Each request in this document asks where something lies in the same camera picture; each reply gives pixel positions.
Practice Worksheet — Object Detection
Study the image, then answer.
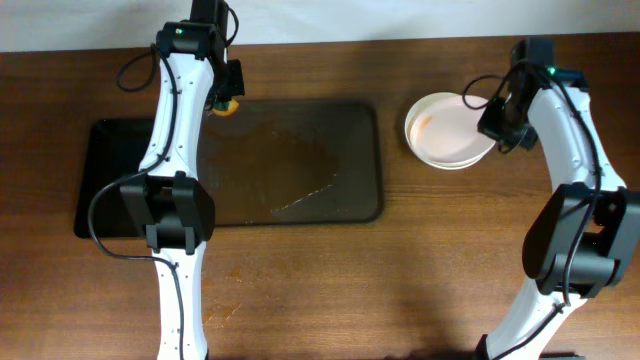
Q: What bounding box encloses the yellow green sponge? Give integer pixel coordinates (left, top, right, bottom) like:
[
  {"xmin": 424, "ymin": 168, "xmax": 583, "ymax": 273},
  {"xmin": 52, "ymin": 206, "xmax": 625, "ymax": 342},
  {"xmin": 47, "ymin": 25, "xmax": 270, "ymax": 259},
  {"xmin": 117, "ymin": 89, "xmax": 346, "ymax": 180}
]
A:
[{"xmin": 210, "ymin": 99, "xmax": 239, "ymax": 117}]

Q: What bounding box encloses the pink plate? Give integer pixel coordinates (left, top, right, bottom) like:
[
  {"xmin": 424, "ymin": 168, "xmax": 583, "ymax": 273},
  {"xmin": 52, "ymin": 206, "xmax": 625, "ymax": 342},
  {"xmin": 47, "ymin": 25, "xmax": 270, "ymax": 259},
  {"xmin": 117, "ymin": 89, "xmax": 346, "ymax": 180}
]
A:
[{"xmin": 407, "ymin": 94, "xmax": 497, "ymax": 164}]

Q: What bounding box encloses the white plate with sauce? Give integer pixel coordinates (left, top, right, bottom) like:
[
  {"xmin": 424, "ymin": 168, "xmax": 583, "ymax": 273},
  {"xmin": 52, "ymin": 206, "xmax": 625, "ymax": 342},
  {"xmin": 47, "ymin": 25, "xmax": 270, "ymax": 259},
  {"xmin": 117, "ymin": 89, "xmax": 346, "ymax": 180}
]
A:
[{"xmin": 404, "ymin": 91, "xmax": 494, "ymax": 171}]

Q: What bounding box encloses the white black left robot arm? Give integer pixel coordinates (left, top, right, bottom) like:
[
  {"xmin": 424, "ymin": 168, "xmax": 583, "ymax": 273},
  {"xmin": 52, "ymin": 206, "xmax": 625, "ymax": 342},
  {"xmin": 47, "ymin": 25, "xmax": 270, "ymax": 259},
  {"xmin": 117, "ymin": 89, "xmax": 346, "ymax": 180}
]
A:
[{"xmin": 120, "ymin": 21, "xmax": 244, "ymax": 359}]

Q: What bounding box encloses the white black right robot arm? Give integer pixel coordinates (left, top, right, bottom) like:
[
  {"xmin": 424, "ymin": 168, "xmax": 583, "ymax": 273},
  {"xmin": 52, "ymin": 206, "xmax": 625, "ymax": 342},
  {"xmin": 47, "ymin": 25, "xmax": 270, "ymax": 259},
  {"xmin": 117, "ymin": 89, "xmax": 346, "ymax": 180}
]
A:
[{"xmin": 473, "ymin": 60, "xmax": 639, "ymax": 359}]

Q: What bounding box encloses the brown plastic tray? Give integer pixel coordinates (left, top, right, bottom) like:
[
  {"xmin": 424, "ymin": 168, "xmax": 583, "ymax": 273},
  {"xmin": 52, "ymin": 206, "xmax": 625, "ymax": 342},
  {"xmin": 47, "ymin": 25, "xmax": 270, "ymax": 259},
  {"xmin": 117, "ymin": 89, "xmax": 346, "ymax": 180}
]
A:
[{"xmin": 198, "ymin": 100, "xmax": 384, "ymax": 227}]

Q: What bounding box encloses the black water tray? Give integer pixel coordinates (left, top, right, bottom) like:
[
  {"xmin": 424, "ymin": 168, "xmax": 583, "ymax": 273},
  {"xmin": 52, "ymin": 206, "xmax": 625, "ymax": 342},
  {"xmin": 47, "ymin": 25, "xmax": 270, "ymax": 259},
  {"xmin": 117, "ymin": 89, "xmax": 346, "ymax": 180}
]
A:
[{"xmin": 73, "ymin": 119, "xmax": 153, "ymax": 239}]

